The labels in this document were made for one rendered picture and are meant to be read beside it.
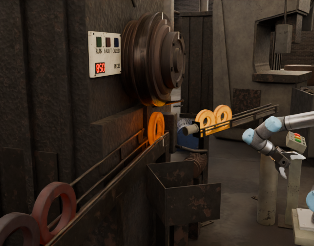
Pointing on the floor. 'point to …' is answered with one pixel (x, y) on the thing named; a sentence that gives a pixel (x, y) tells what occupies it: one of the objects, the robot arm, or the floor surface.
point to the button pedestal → (292, 181)
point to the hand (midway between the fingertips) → (296, 169)
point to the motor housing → (198, 163)
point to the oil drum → (306, 71)
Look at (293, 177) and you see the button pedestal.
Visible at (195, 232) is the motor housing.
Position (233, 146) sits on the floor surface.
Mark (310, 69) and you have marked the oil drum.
